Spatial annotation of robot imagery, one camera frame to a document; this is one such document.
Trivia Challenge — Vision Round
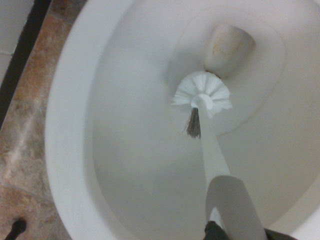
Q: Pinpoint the black wall baseboard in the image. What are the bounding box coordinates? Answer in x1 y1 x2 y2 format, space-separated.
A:
0 0 53 130

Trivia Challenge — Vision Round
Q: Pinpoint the white toilet brush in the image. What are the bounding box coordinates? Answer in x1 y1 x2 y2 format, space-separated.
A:
170 70 267 240

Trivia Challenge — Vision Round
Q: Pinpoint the black camera tripod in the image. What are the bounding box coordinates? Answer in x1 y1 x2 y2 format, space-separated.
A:
4 216 28 240

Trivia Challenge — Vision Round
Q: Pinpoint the white ceramic toilet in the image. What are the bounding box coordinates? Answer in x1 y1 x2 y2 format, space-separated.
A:
44 0 320 240

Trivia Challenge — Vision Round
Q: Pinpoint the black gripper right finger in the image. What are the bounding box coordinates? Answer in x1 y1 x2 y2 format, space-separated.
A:
264 227 297 240

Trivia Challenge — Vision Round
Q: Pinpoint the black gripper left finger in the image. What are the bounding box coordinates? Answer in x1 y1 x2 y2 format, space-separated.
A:
203 219 231 240

